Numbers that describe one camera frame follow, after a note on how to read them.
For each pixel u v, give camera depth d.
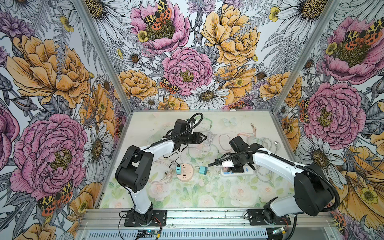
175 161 0.89
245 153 0.63
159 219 0.74
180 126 0.73
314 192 0.43
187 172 0.87
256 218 0.74
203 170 0.88
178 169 0.83
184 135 0.79
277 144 1.00
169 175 0.86
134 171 0.48
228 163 0.76
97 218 0.75
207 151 1.00
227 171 0.85
